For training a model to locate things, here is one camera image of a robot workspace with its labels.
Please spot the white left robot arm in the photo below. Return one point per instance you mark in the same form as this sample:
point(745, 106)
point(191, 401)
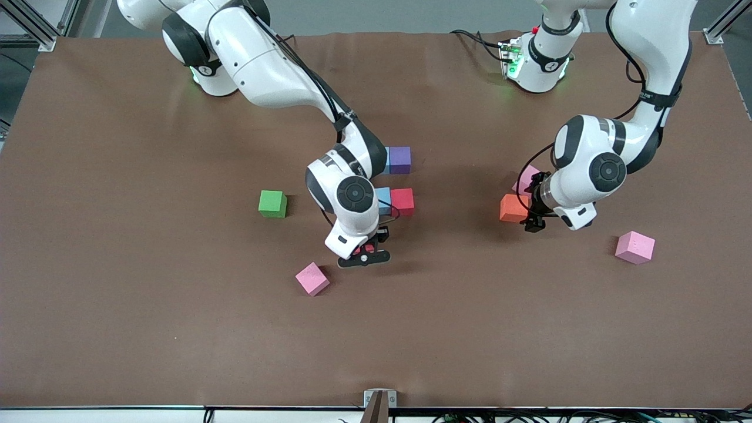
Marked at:
point(652, 35)

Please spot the grey metal camera bracket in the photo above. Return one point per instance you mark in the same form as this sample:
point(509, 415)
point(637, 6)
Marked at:
point(369, 395)

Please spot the green foam cube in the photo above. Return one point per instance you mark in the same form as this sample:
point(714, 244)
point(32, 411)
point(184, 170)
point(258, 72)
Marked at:
point(272, 204)

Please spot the blue foam cube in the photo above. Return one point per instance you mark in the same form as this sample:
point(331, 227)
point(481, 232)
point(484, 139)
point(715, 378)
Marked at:
point(388, 161)
point(385, 200)

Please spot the purple foam cube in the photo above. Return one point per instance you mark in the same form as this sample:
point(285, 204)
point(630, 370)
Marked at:
point(400, 160)

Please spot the brown table mat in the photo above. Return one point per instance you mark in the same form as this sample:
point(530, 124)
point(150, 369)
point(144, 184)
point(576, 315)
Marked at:
point(376, 352)

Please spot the pink foam cube with dimples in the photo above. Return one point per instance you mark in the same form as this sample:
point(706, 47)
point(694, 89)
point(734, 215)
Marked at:
point(634, 247)

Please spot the red foam cube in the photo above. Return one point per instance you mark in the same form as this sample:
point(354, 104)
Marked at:
point(403, 201)
point(363, 249)

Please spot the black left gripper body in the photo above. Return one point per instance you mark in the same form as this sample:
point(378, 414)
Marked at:
point(535, 200)

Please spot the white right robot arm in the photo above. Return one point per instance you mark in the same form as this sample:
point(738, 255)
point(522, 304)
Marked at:
point(264, 64)

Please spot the aluminium frame profile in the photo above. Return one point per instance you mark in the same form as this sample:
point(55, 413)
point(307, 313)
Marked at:
point(47, 42)
point(714, 36)

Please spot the orange foam cube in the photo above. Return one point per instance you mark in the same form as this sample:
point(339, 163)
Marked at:
point(511, 208)

